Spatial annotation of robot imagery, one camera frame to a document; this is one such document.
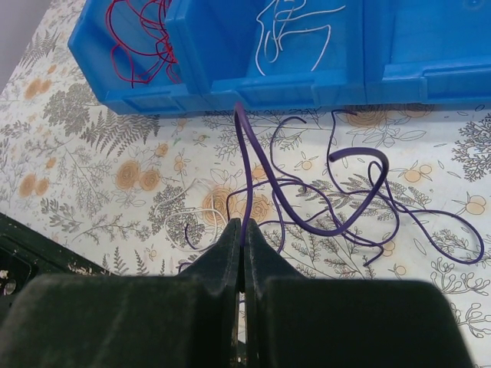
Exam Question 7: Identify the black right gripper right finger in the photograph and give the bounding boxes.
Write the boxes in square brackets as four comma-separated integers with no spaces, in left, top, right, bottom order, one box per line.
[243,221,473,367]

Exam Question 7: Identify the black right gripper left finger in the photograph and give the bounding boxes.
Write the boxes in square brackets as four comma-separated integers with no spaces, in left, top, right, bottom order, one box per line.
[1,219,241,367]

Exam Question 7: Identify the red wire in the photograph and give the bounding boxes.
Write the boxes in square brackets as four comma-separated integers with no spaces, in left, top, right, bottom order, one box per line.
[105,0,183,89]

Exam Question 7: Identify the floral patterned table mat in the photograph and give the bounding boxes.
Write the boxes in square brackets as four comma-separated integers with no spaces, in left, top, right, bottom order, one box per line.
[1,1,490,367]

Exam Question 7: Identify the blue three-compartment plastic bin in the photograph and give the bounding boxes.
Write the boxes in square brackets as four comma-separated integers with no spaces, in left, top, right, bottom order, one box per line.
[68,1,490,115]

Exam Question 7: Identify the black metal base rail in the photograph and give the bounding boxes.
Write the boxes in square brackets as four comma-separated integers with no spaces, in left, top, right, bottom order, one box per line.
[1,214,110,319]

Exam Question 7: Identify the white wires in bin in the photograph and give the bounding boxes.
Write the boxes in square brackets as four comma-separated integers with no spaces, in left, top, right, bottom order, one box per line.
[252,0,346,77]

